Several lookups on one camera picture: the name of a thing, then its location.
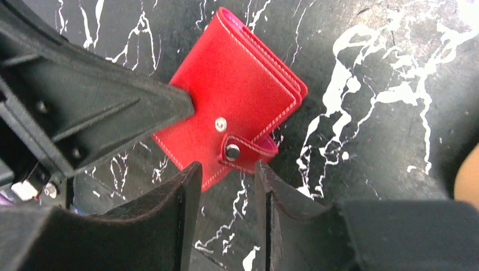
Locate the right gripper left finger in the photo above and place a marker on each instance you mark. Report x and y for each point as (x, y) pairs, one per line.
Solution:
(153, 232)

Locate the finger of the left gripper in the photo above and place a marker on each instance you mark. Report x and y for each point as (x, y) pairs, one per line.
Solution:
(69, 107)

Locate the red leather card holder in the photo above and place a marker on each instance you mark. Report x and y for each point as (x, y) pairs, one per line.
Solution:
(241, 91)

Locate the tan oval card tray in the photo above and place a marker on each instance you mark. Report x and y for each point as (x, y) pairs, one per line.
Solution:
(466, 181)

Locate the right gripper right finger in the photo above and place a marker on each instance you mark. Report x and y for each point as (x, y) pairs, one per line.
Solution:
(297, 233)

